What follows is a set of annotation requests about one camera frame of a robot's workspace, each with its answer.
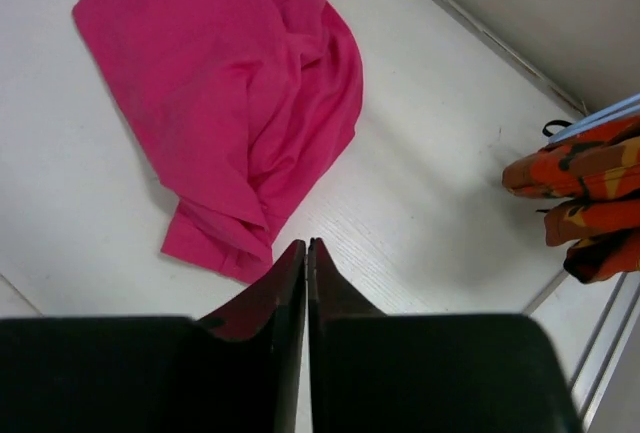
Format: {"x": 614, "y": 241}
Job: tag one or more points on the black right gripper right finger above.
{"x": 348, "y": 393}

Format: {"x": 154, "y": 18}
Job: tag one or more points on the aluminium table edge rail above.
{"x": 518, "y": 62}

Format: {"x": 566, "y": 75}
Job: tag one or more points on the light blue wire hanger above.
{"x": 558, "y": 130}

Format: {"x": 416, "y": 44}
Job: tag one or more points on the pink trousers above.
{"x": 240, "y": 106}

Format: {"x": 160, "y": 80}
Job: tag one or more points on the orange camouflage shorts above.
{"x": 596, "y": 176}

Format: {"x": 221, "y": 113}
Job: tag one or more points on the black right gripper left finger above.
{"x": 257, "y": 349}

